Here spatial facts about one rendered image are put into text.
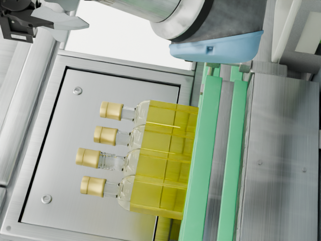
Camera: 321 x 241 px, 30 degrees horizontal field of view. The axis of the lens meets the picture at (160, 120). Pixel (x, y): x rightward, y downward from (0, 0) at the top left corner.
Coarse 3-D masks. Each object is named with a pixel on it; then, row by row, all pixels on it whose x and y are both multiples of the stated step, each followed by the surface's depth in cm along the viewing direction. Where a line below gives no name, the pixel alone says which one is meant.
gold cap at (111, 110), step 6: (102, 102) 122; (108, 102) 122; (102, 108) 121; (108, 108) 121; (114, 108) 121; (120, 108) 121; (102, 114) 121; (108, 114) 121; (114, 114) 121; (120, 114) 121; (120, 120) 122
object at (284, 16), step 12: (288, 0) 123; (300, 0) 102; (276, 12) 124; (288, 12) 123; (276, 24) 122; (288, 24) 106; (276, 36) 120; (288, 36) 110; (276, 48) 118; (276, 60) 115
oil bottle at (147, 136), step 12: (132, 132) 118; (144, 132) 117; (156, 132) 118; (168, 132) 118; (180, 132) 118; (192, 132) 118; (132, 144) 117; (144, 144) 116; (156, 144) 116; (168, 144) 116; (180, 144) 117; (192, 144) 117
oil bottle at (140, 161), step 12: (132, 156) 114; (144, 156) 114; (156, 156) 115; (168, 156) 115; (180, 156) 115; (132, 168) 113; (144, 168) 113; (156, 168) 113; (168, 168) 113; (180, 168) 113; (180, 180) 113
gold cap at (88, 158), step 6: (78, 150) 115; (84, 150) 115; (90, 150) 116; (78, 156) 115; (84, 156) 115; (90, 156) 115; (96, 156) 115; (78, 162) 115; (84, 162) 115; (90, 162) 115; (96, 162) 115; (96, 168) 116
